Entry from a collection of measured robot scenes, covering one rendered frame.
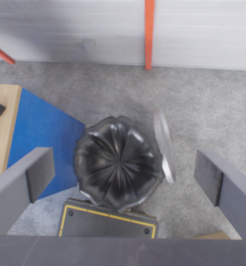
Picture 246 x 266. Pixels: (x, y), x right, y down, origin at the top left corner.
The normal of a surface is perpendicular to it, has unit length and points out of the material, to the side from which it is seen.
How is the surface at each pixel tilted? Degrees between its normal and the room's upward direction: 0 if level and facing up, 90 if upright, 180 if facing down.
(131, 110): 0
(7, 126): 0
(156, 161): 15
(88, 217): 0
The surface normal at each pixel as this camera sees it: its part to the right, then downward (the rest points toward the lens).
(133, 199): -0.44, -0.14
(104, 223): -0.12, -0.14
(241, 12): -0.11, 0.99
